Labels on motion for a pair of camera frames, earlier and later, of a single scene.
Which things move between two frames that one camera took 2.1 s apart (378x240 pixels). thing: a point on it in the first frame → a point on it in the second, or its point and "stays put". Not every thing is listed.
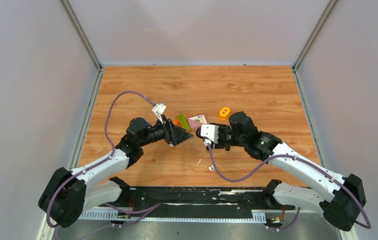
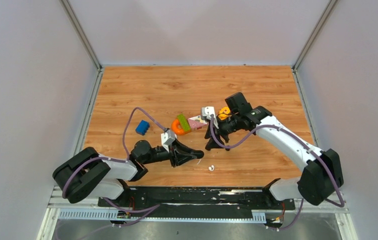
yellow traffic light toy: [224, 112] stays put
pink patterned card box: [195, 122] stays put
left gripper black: [174, 134] → [177, 152]
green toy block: [183, 122] stays put
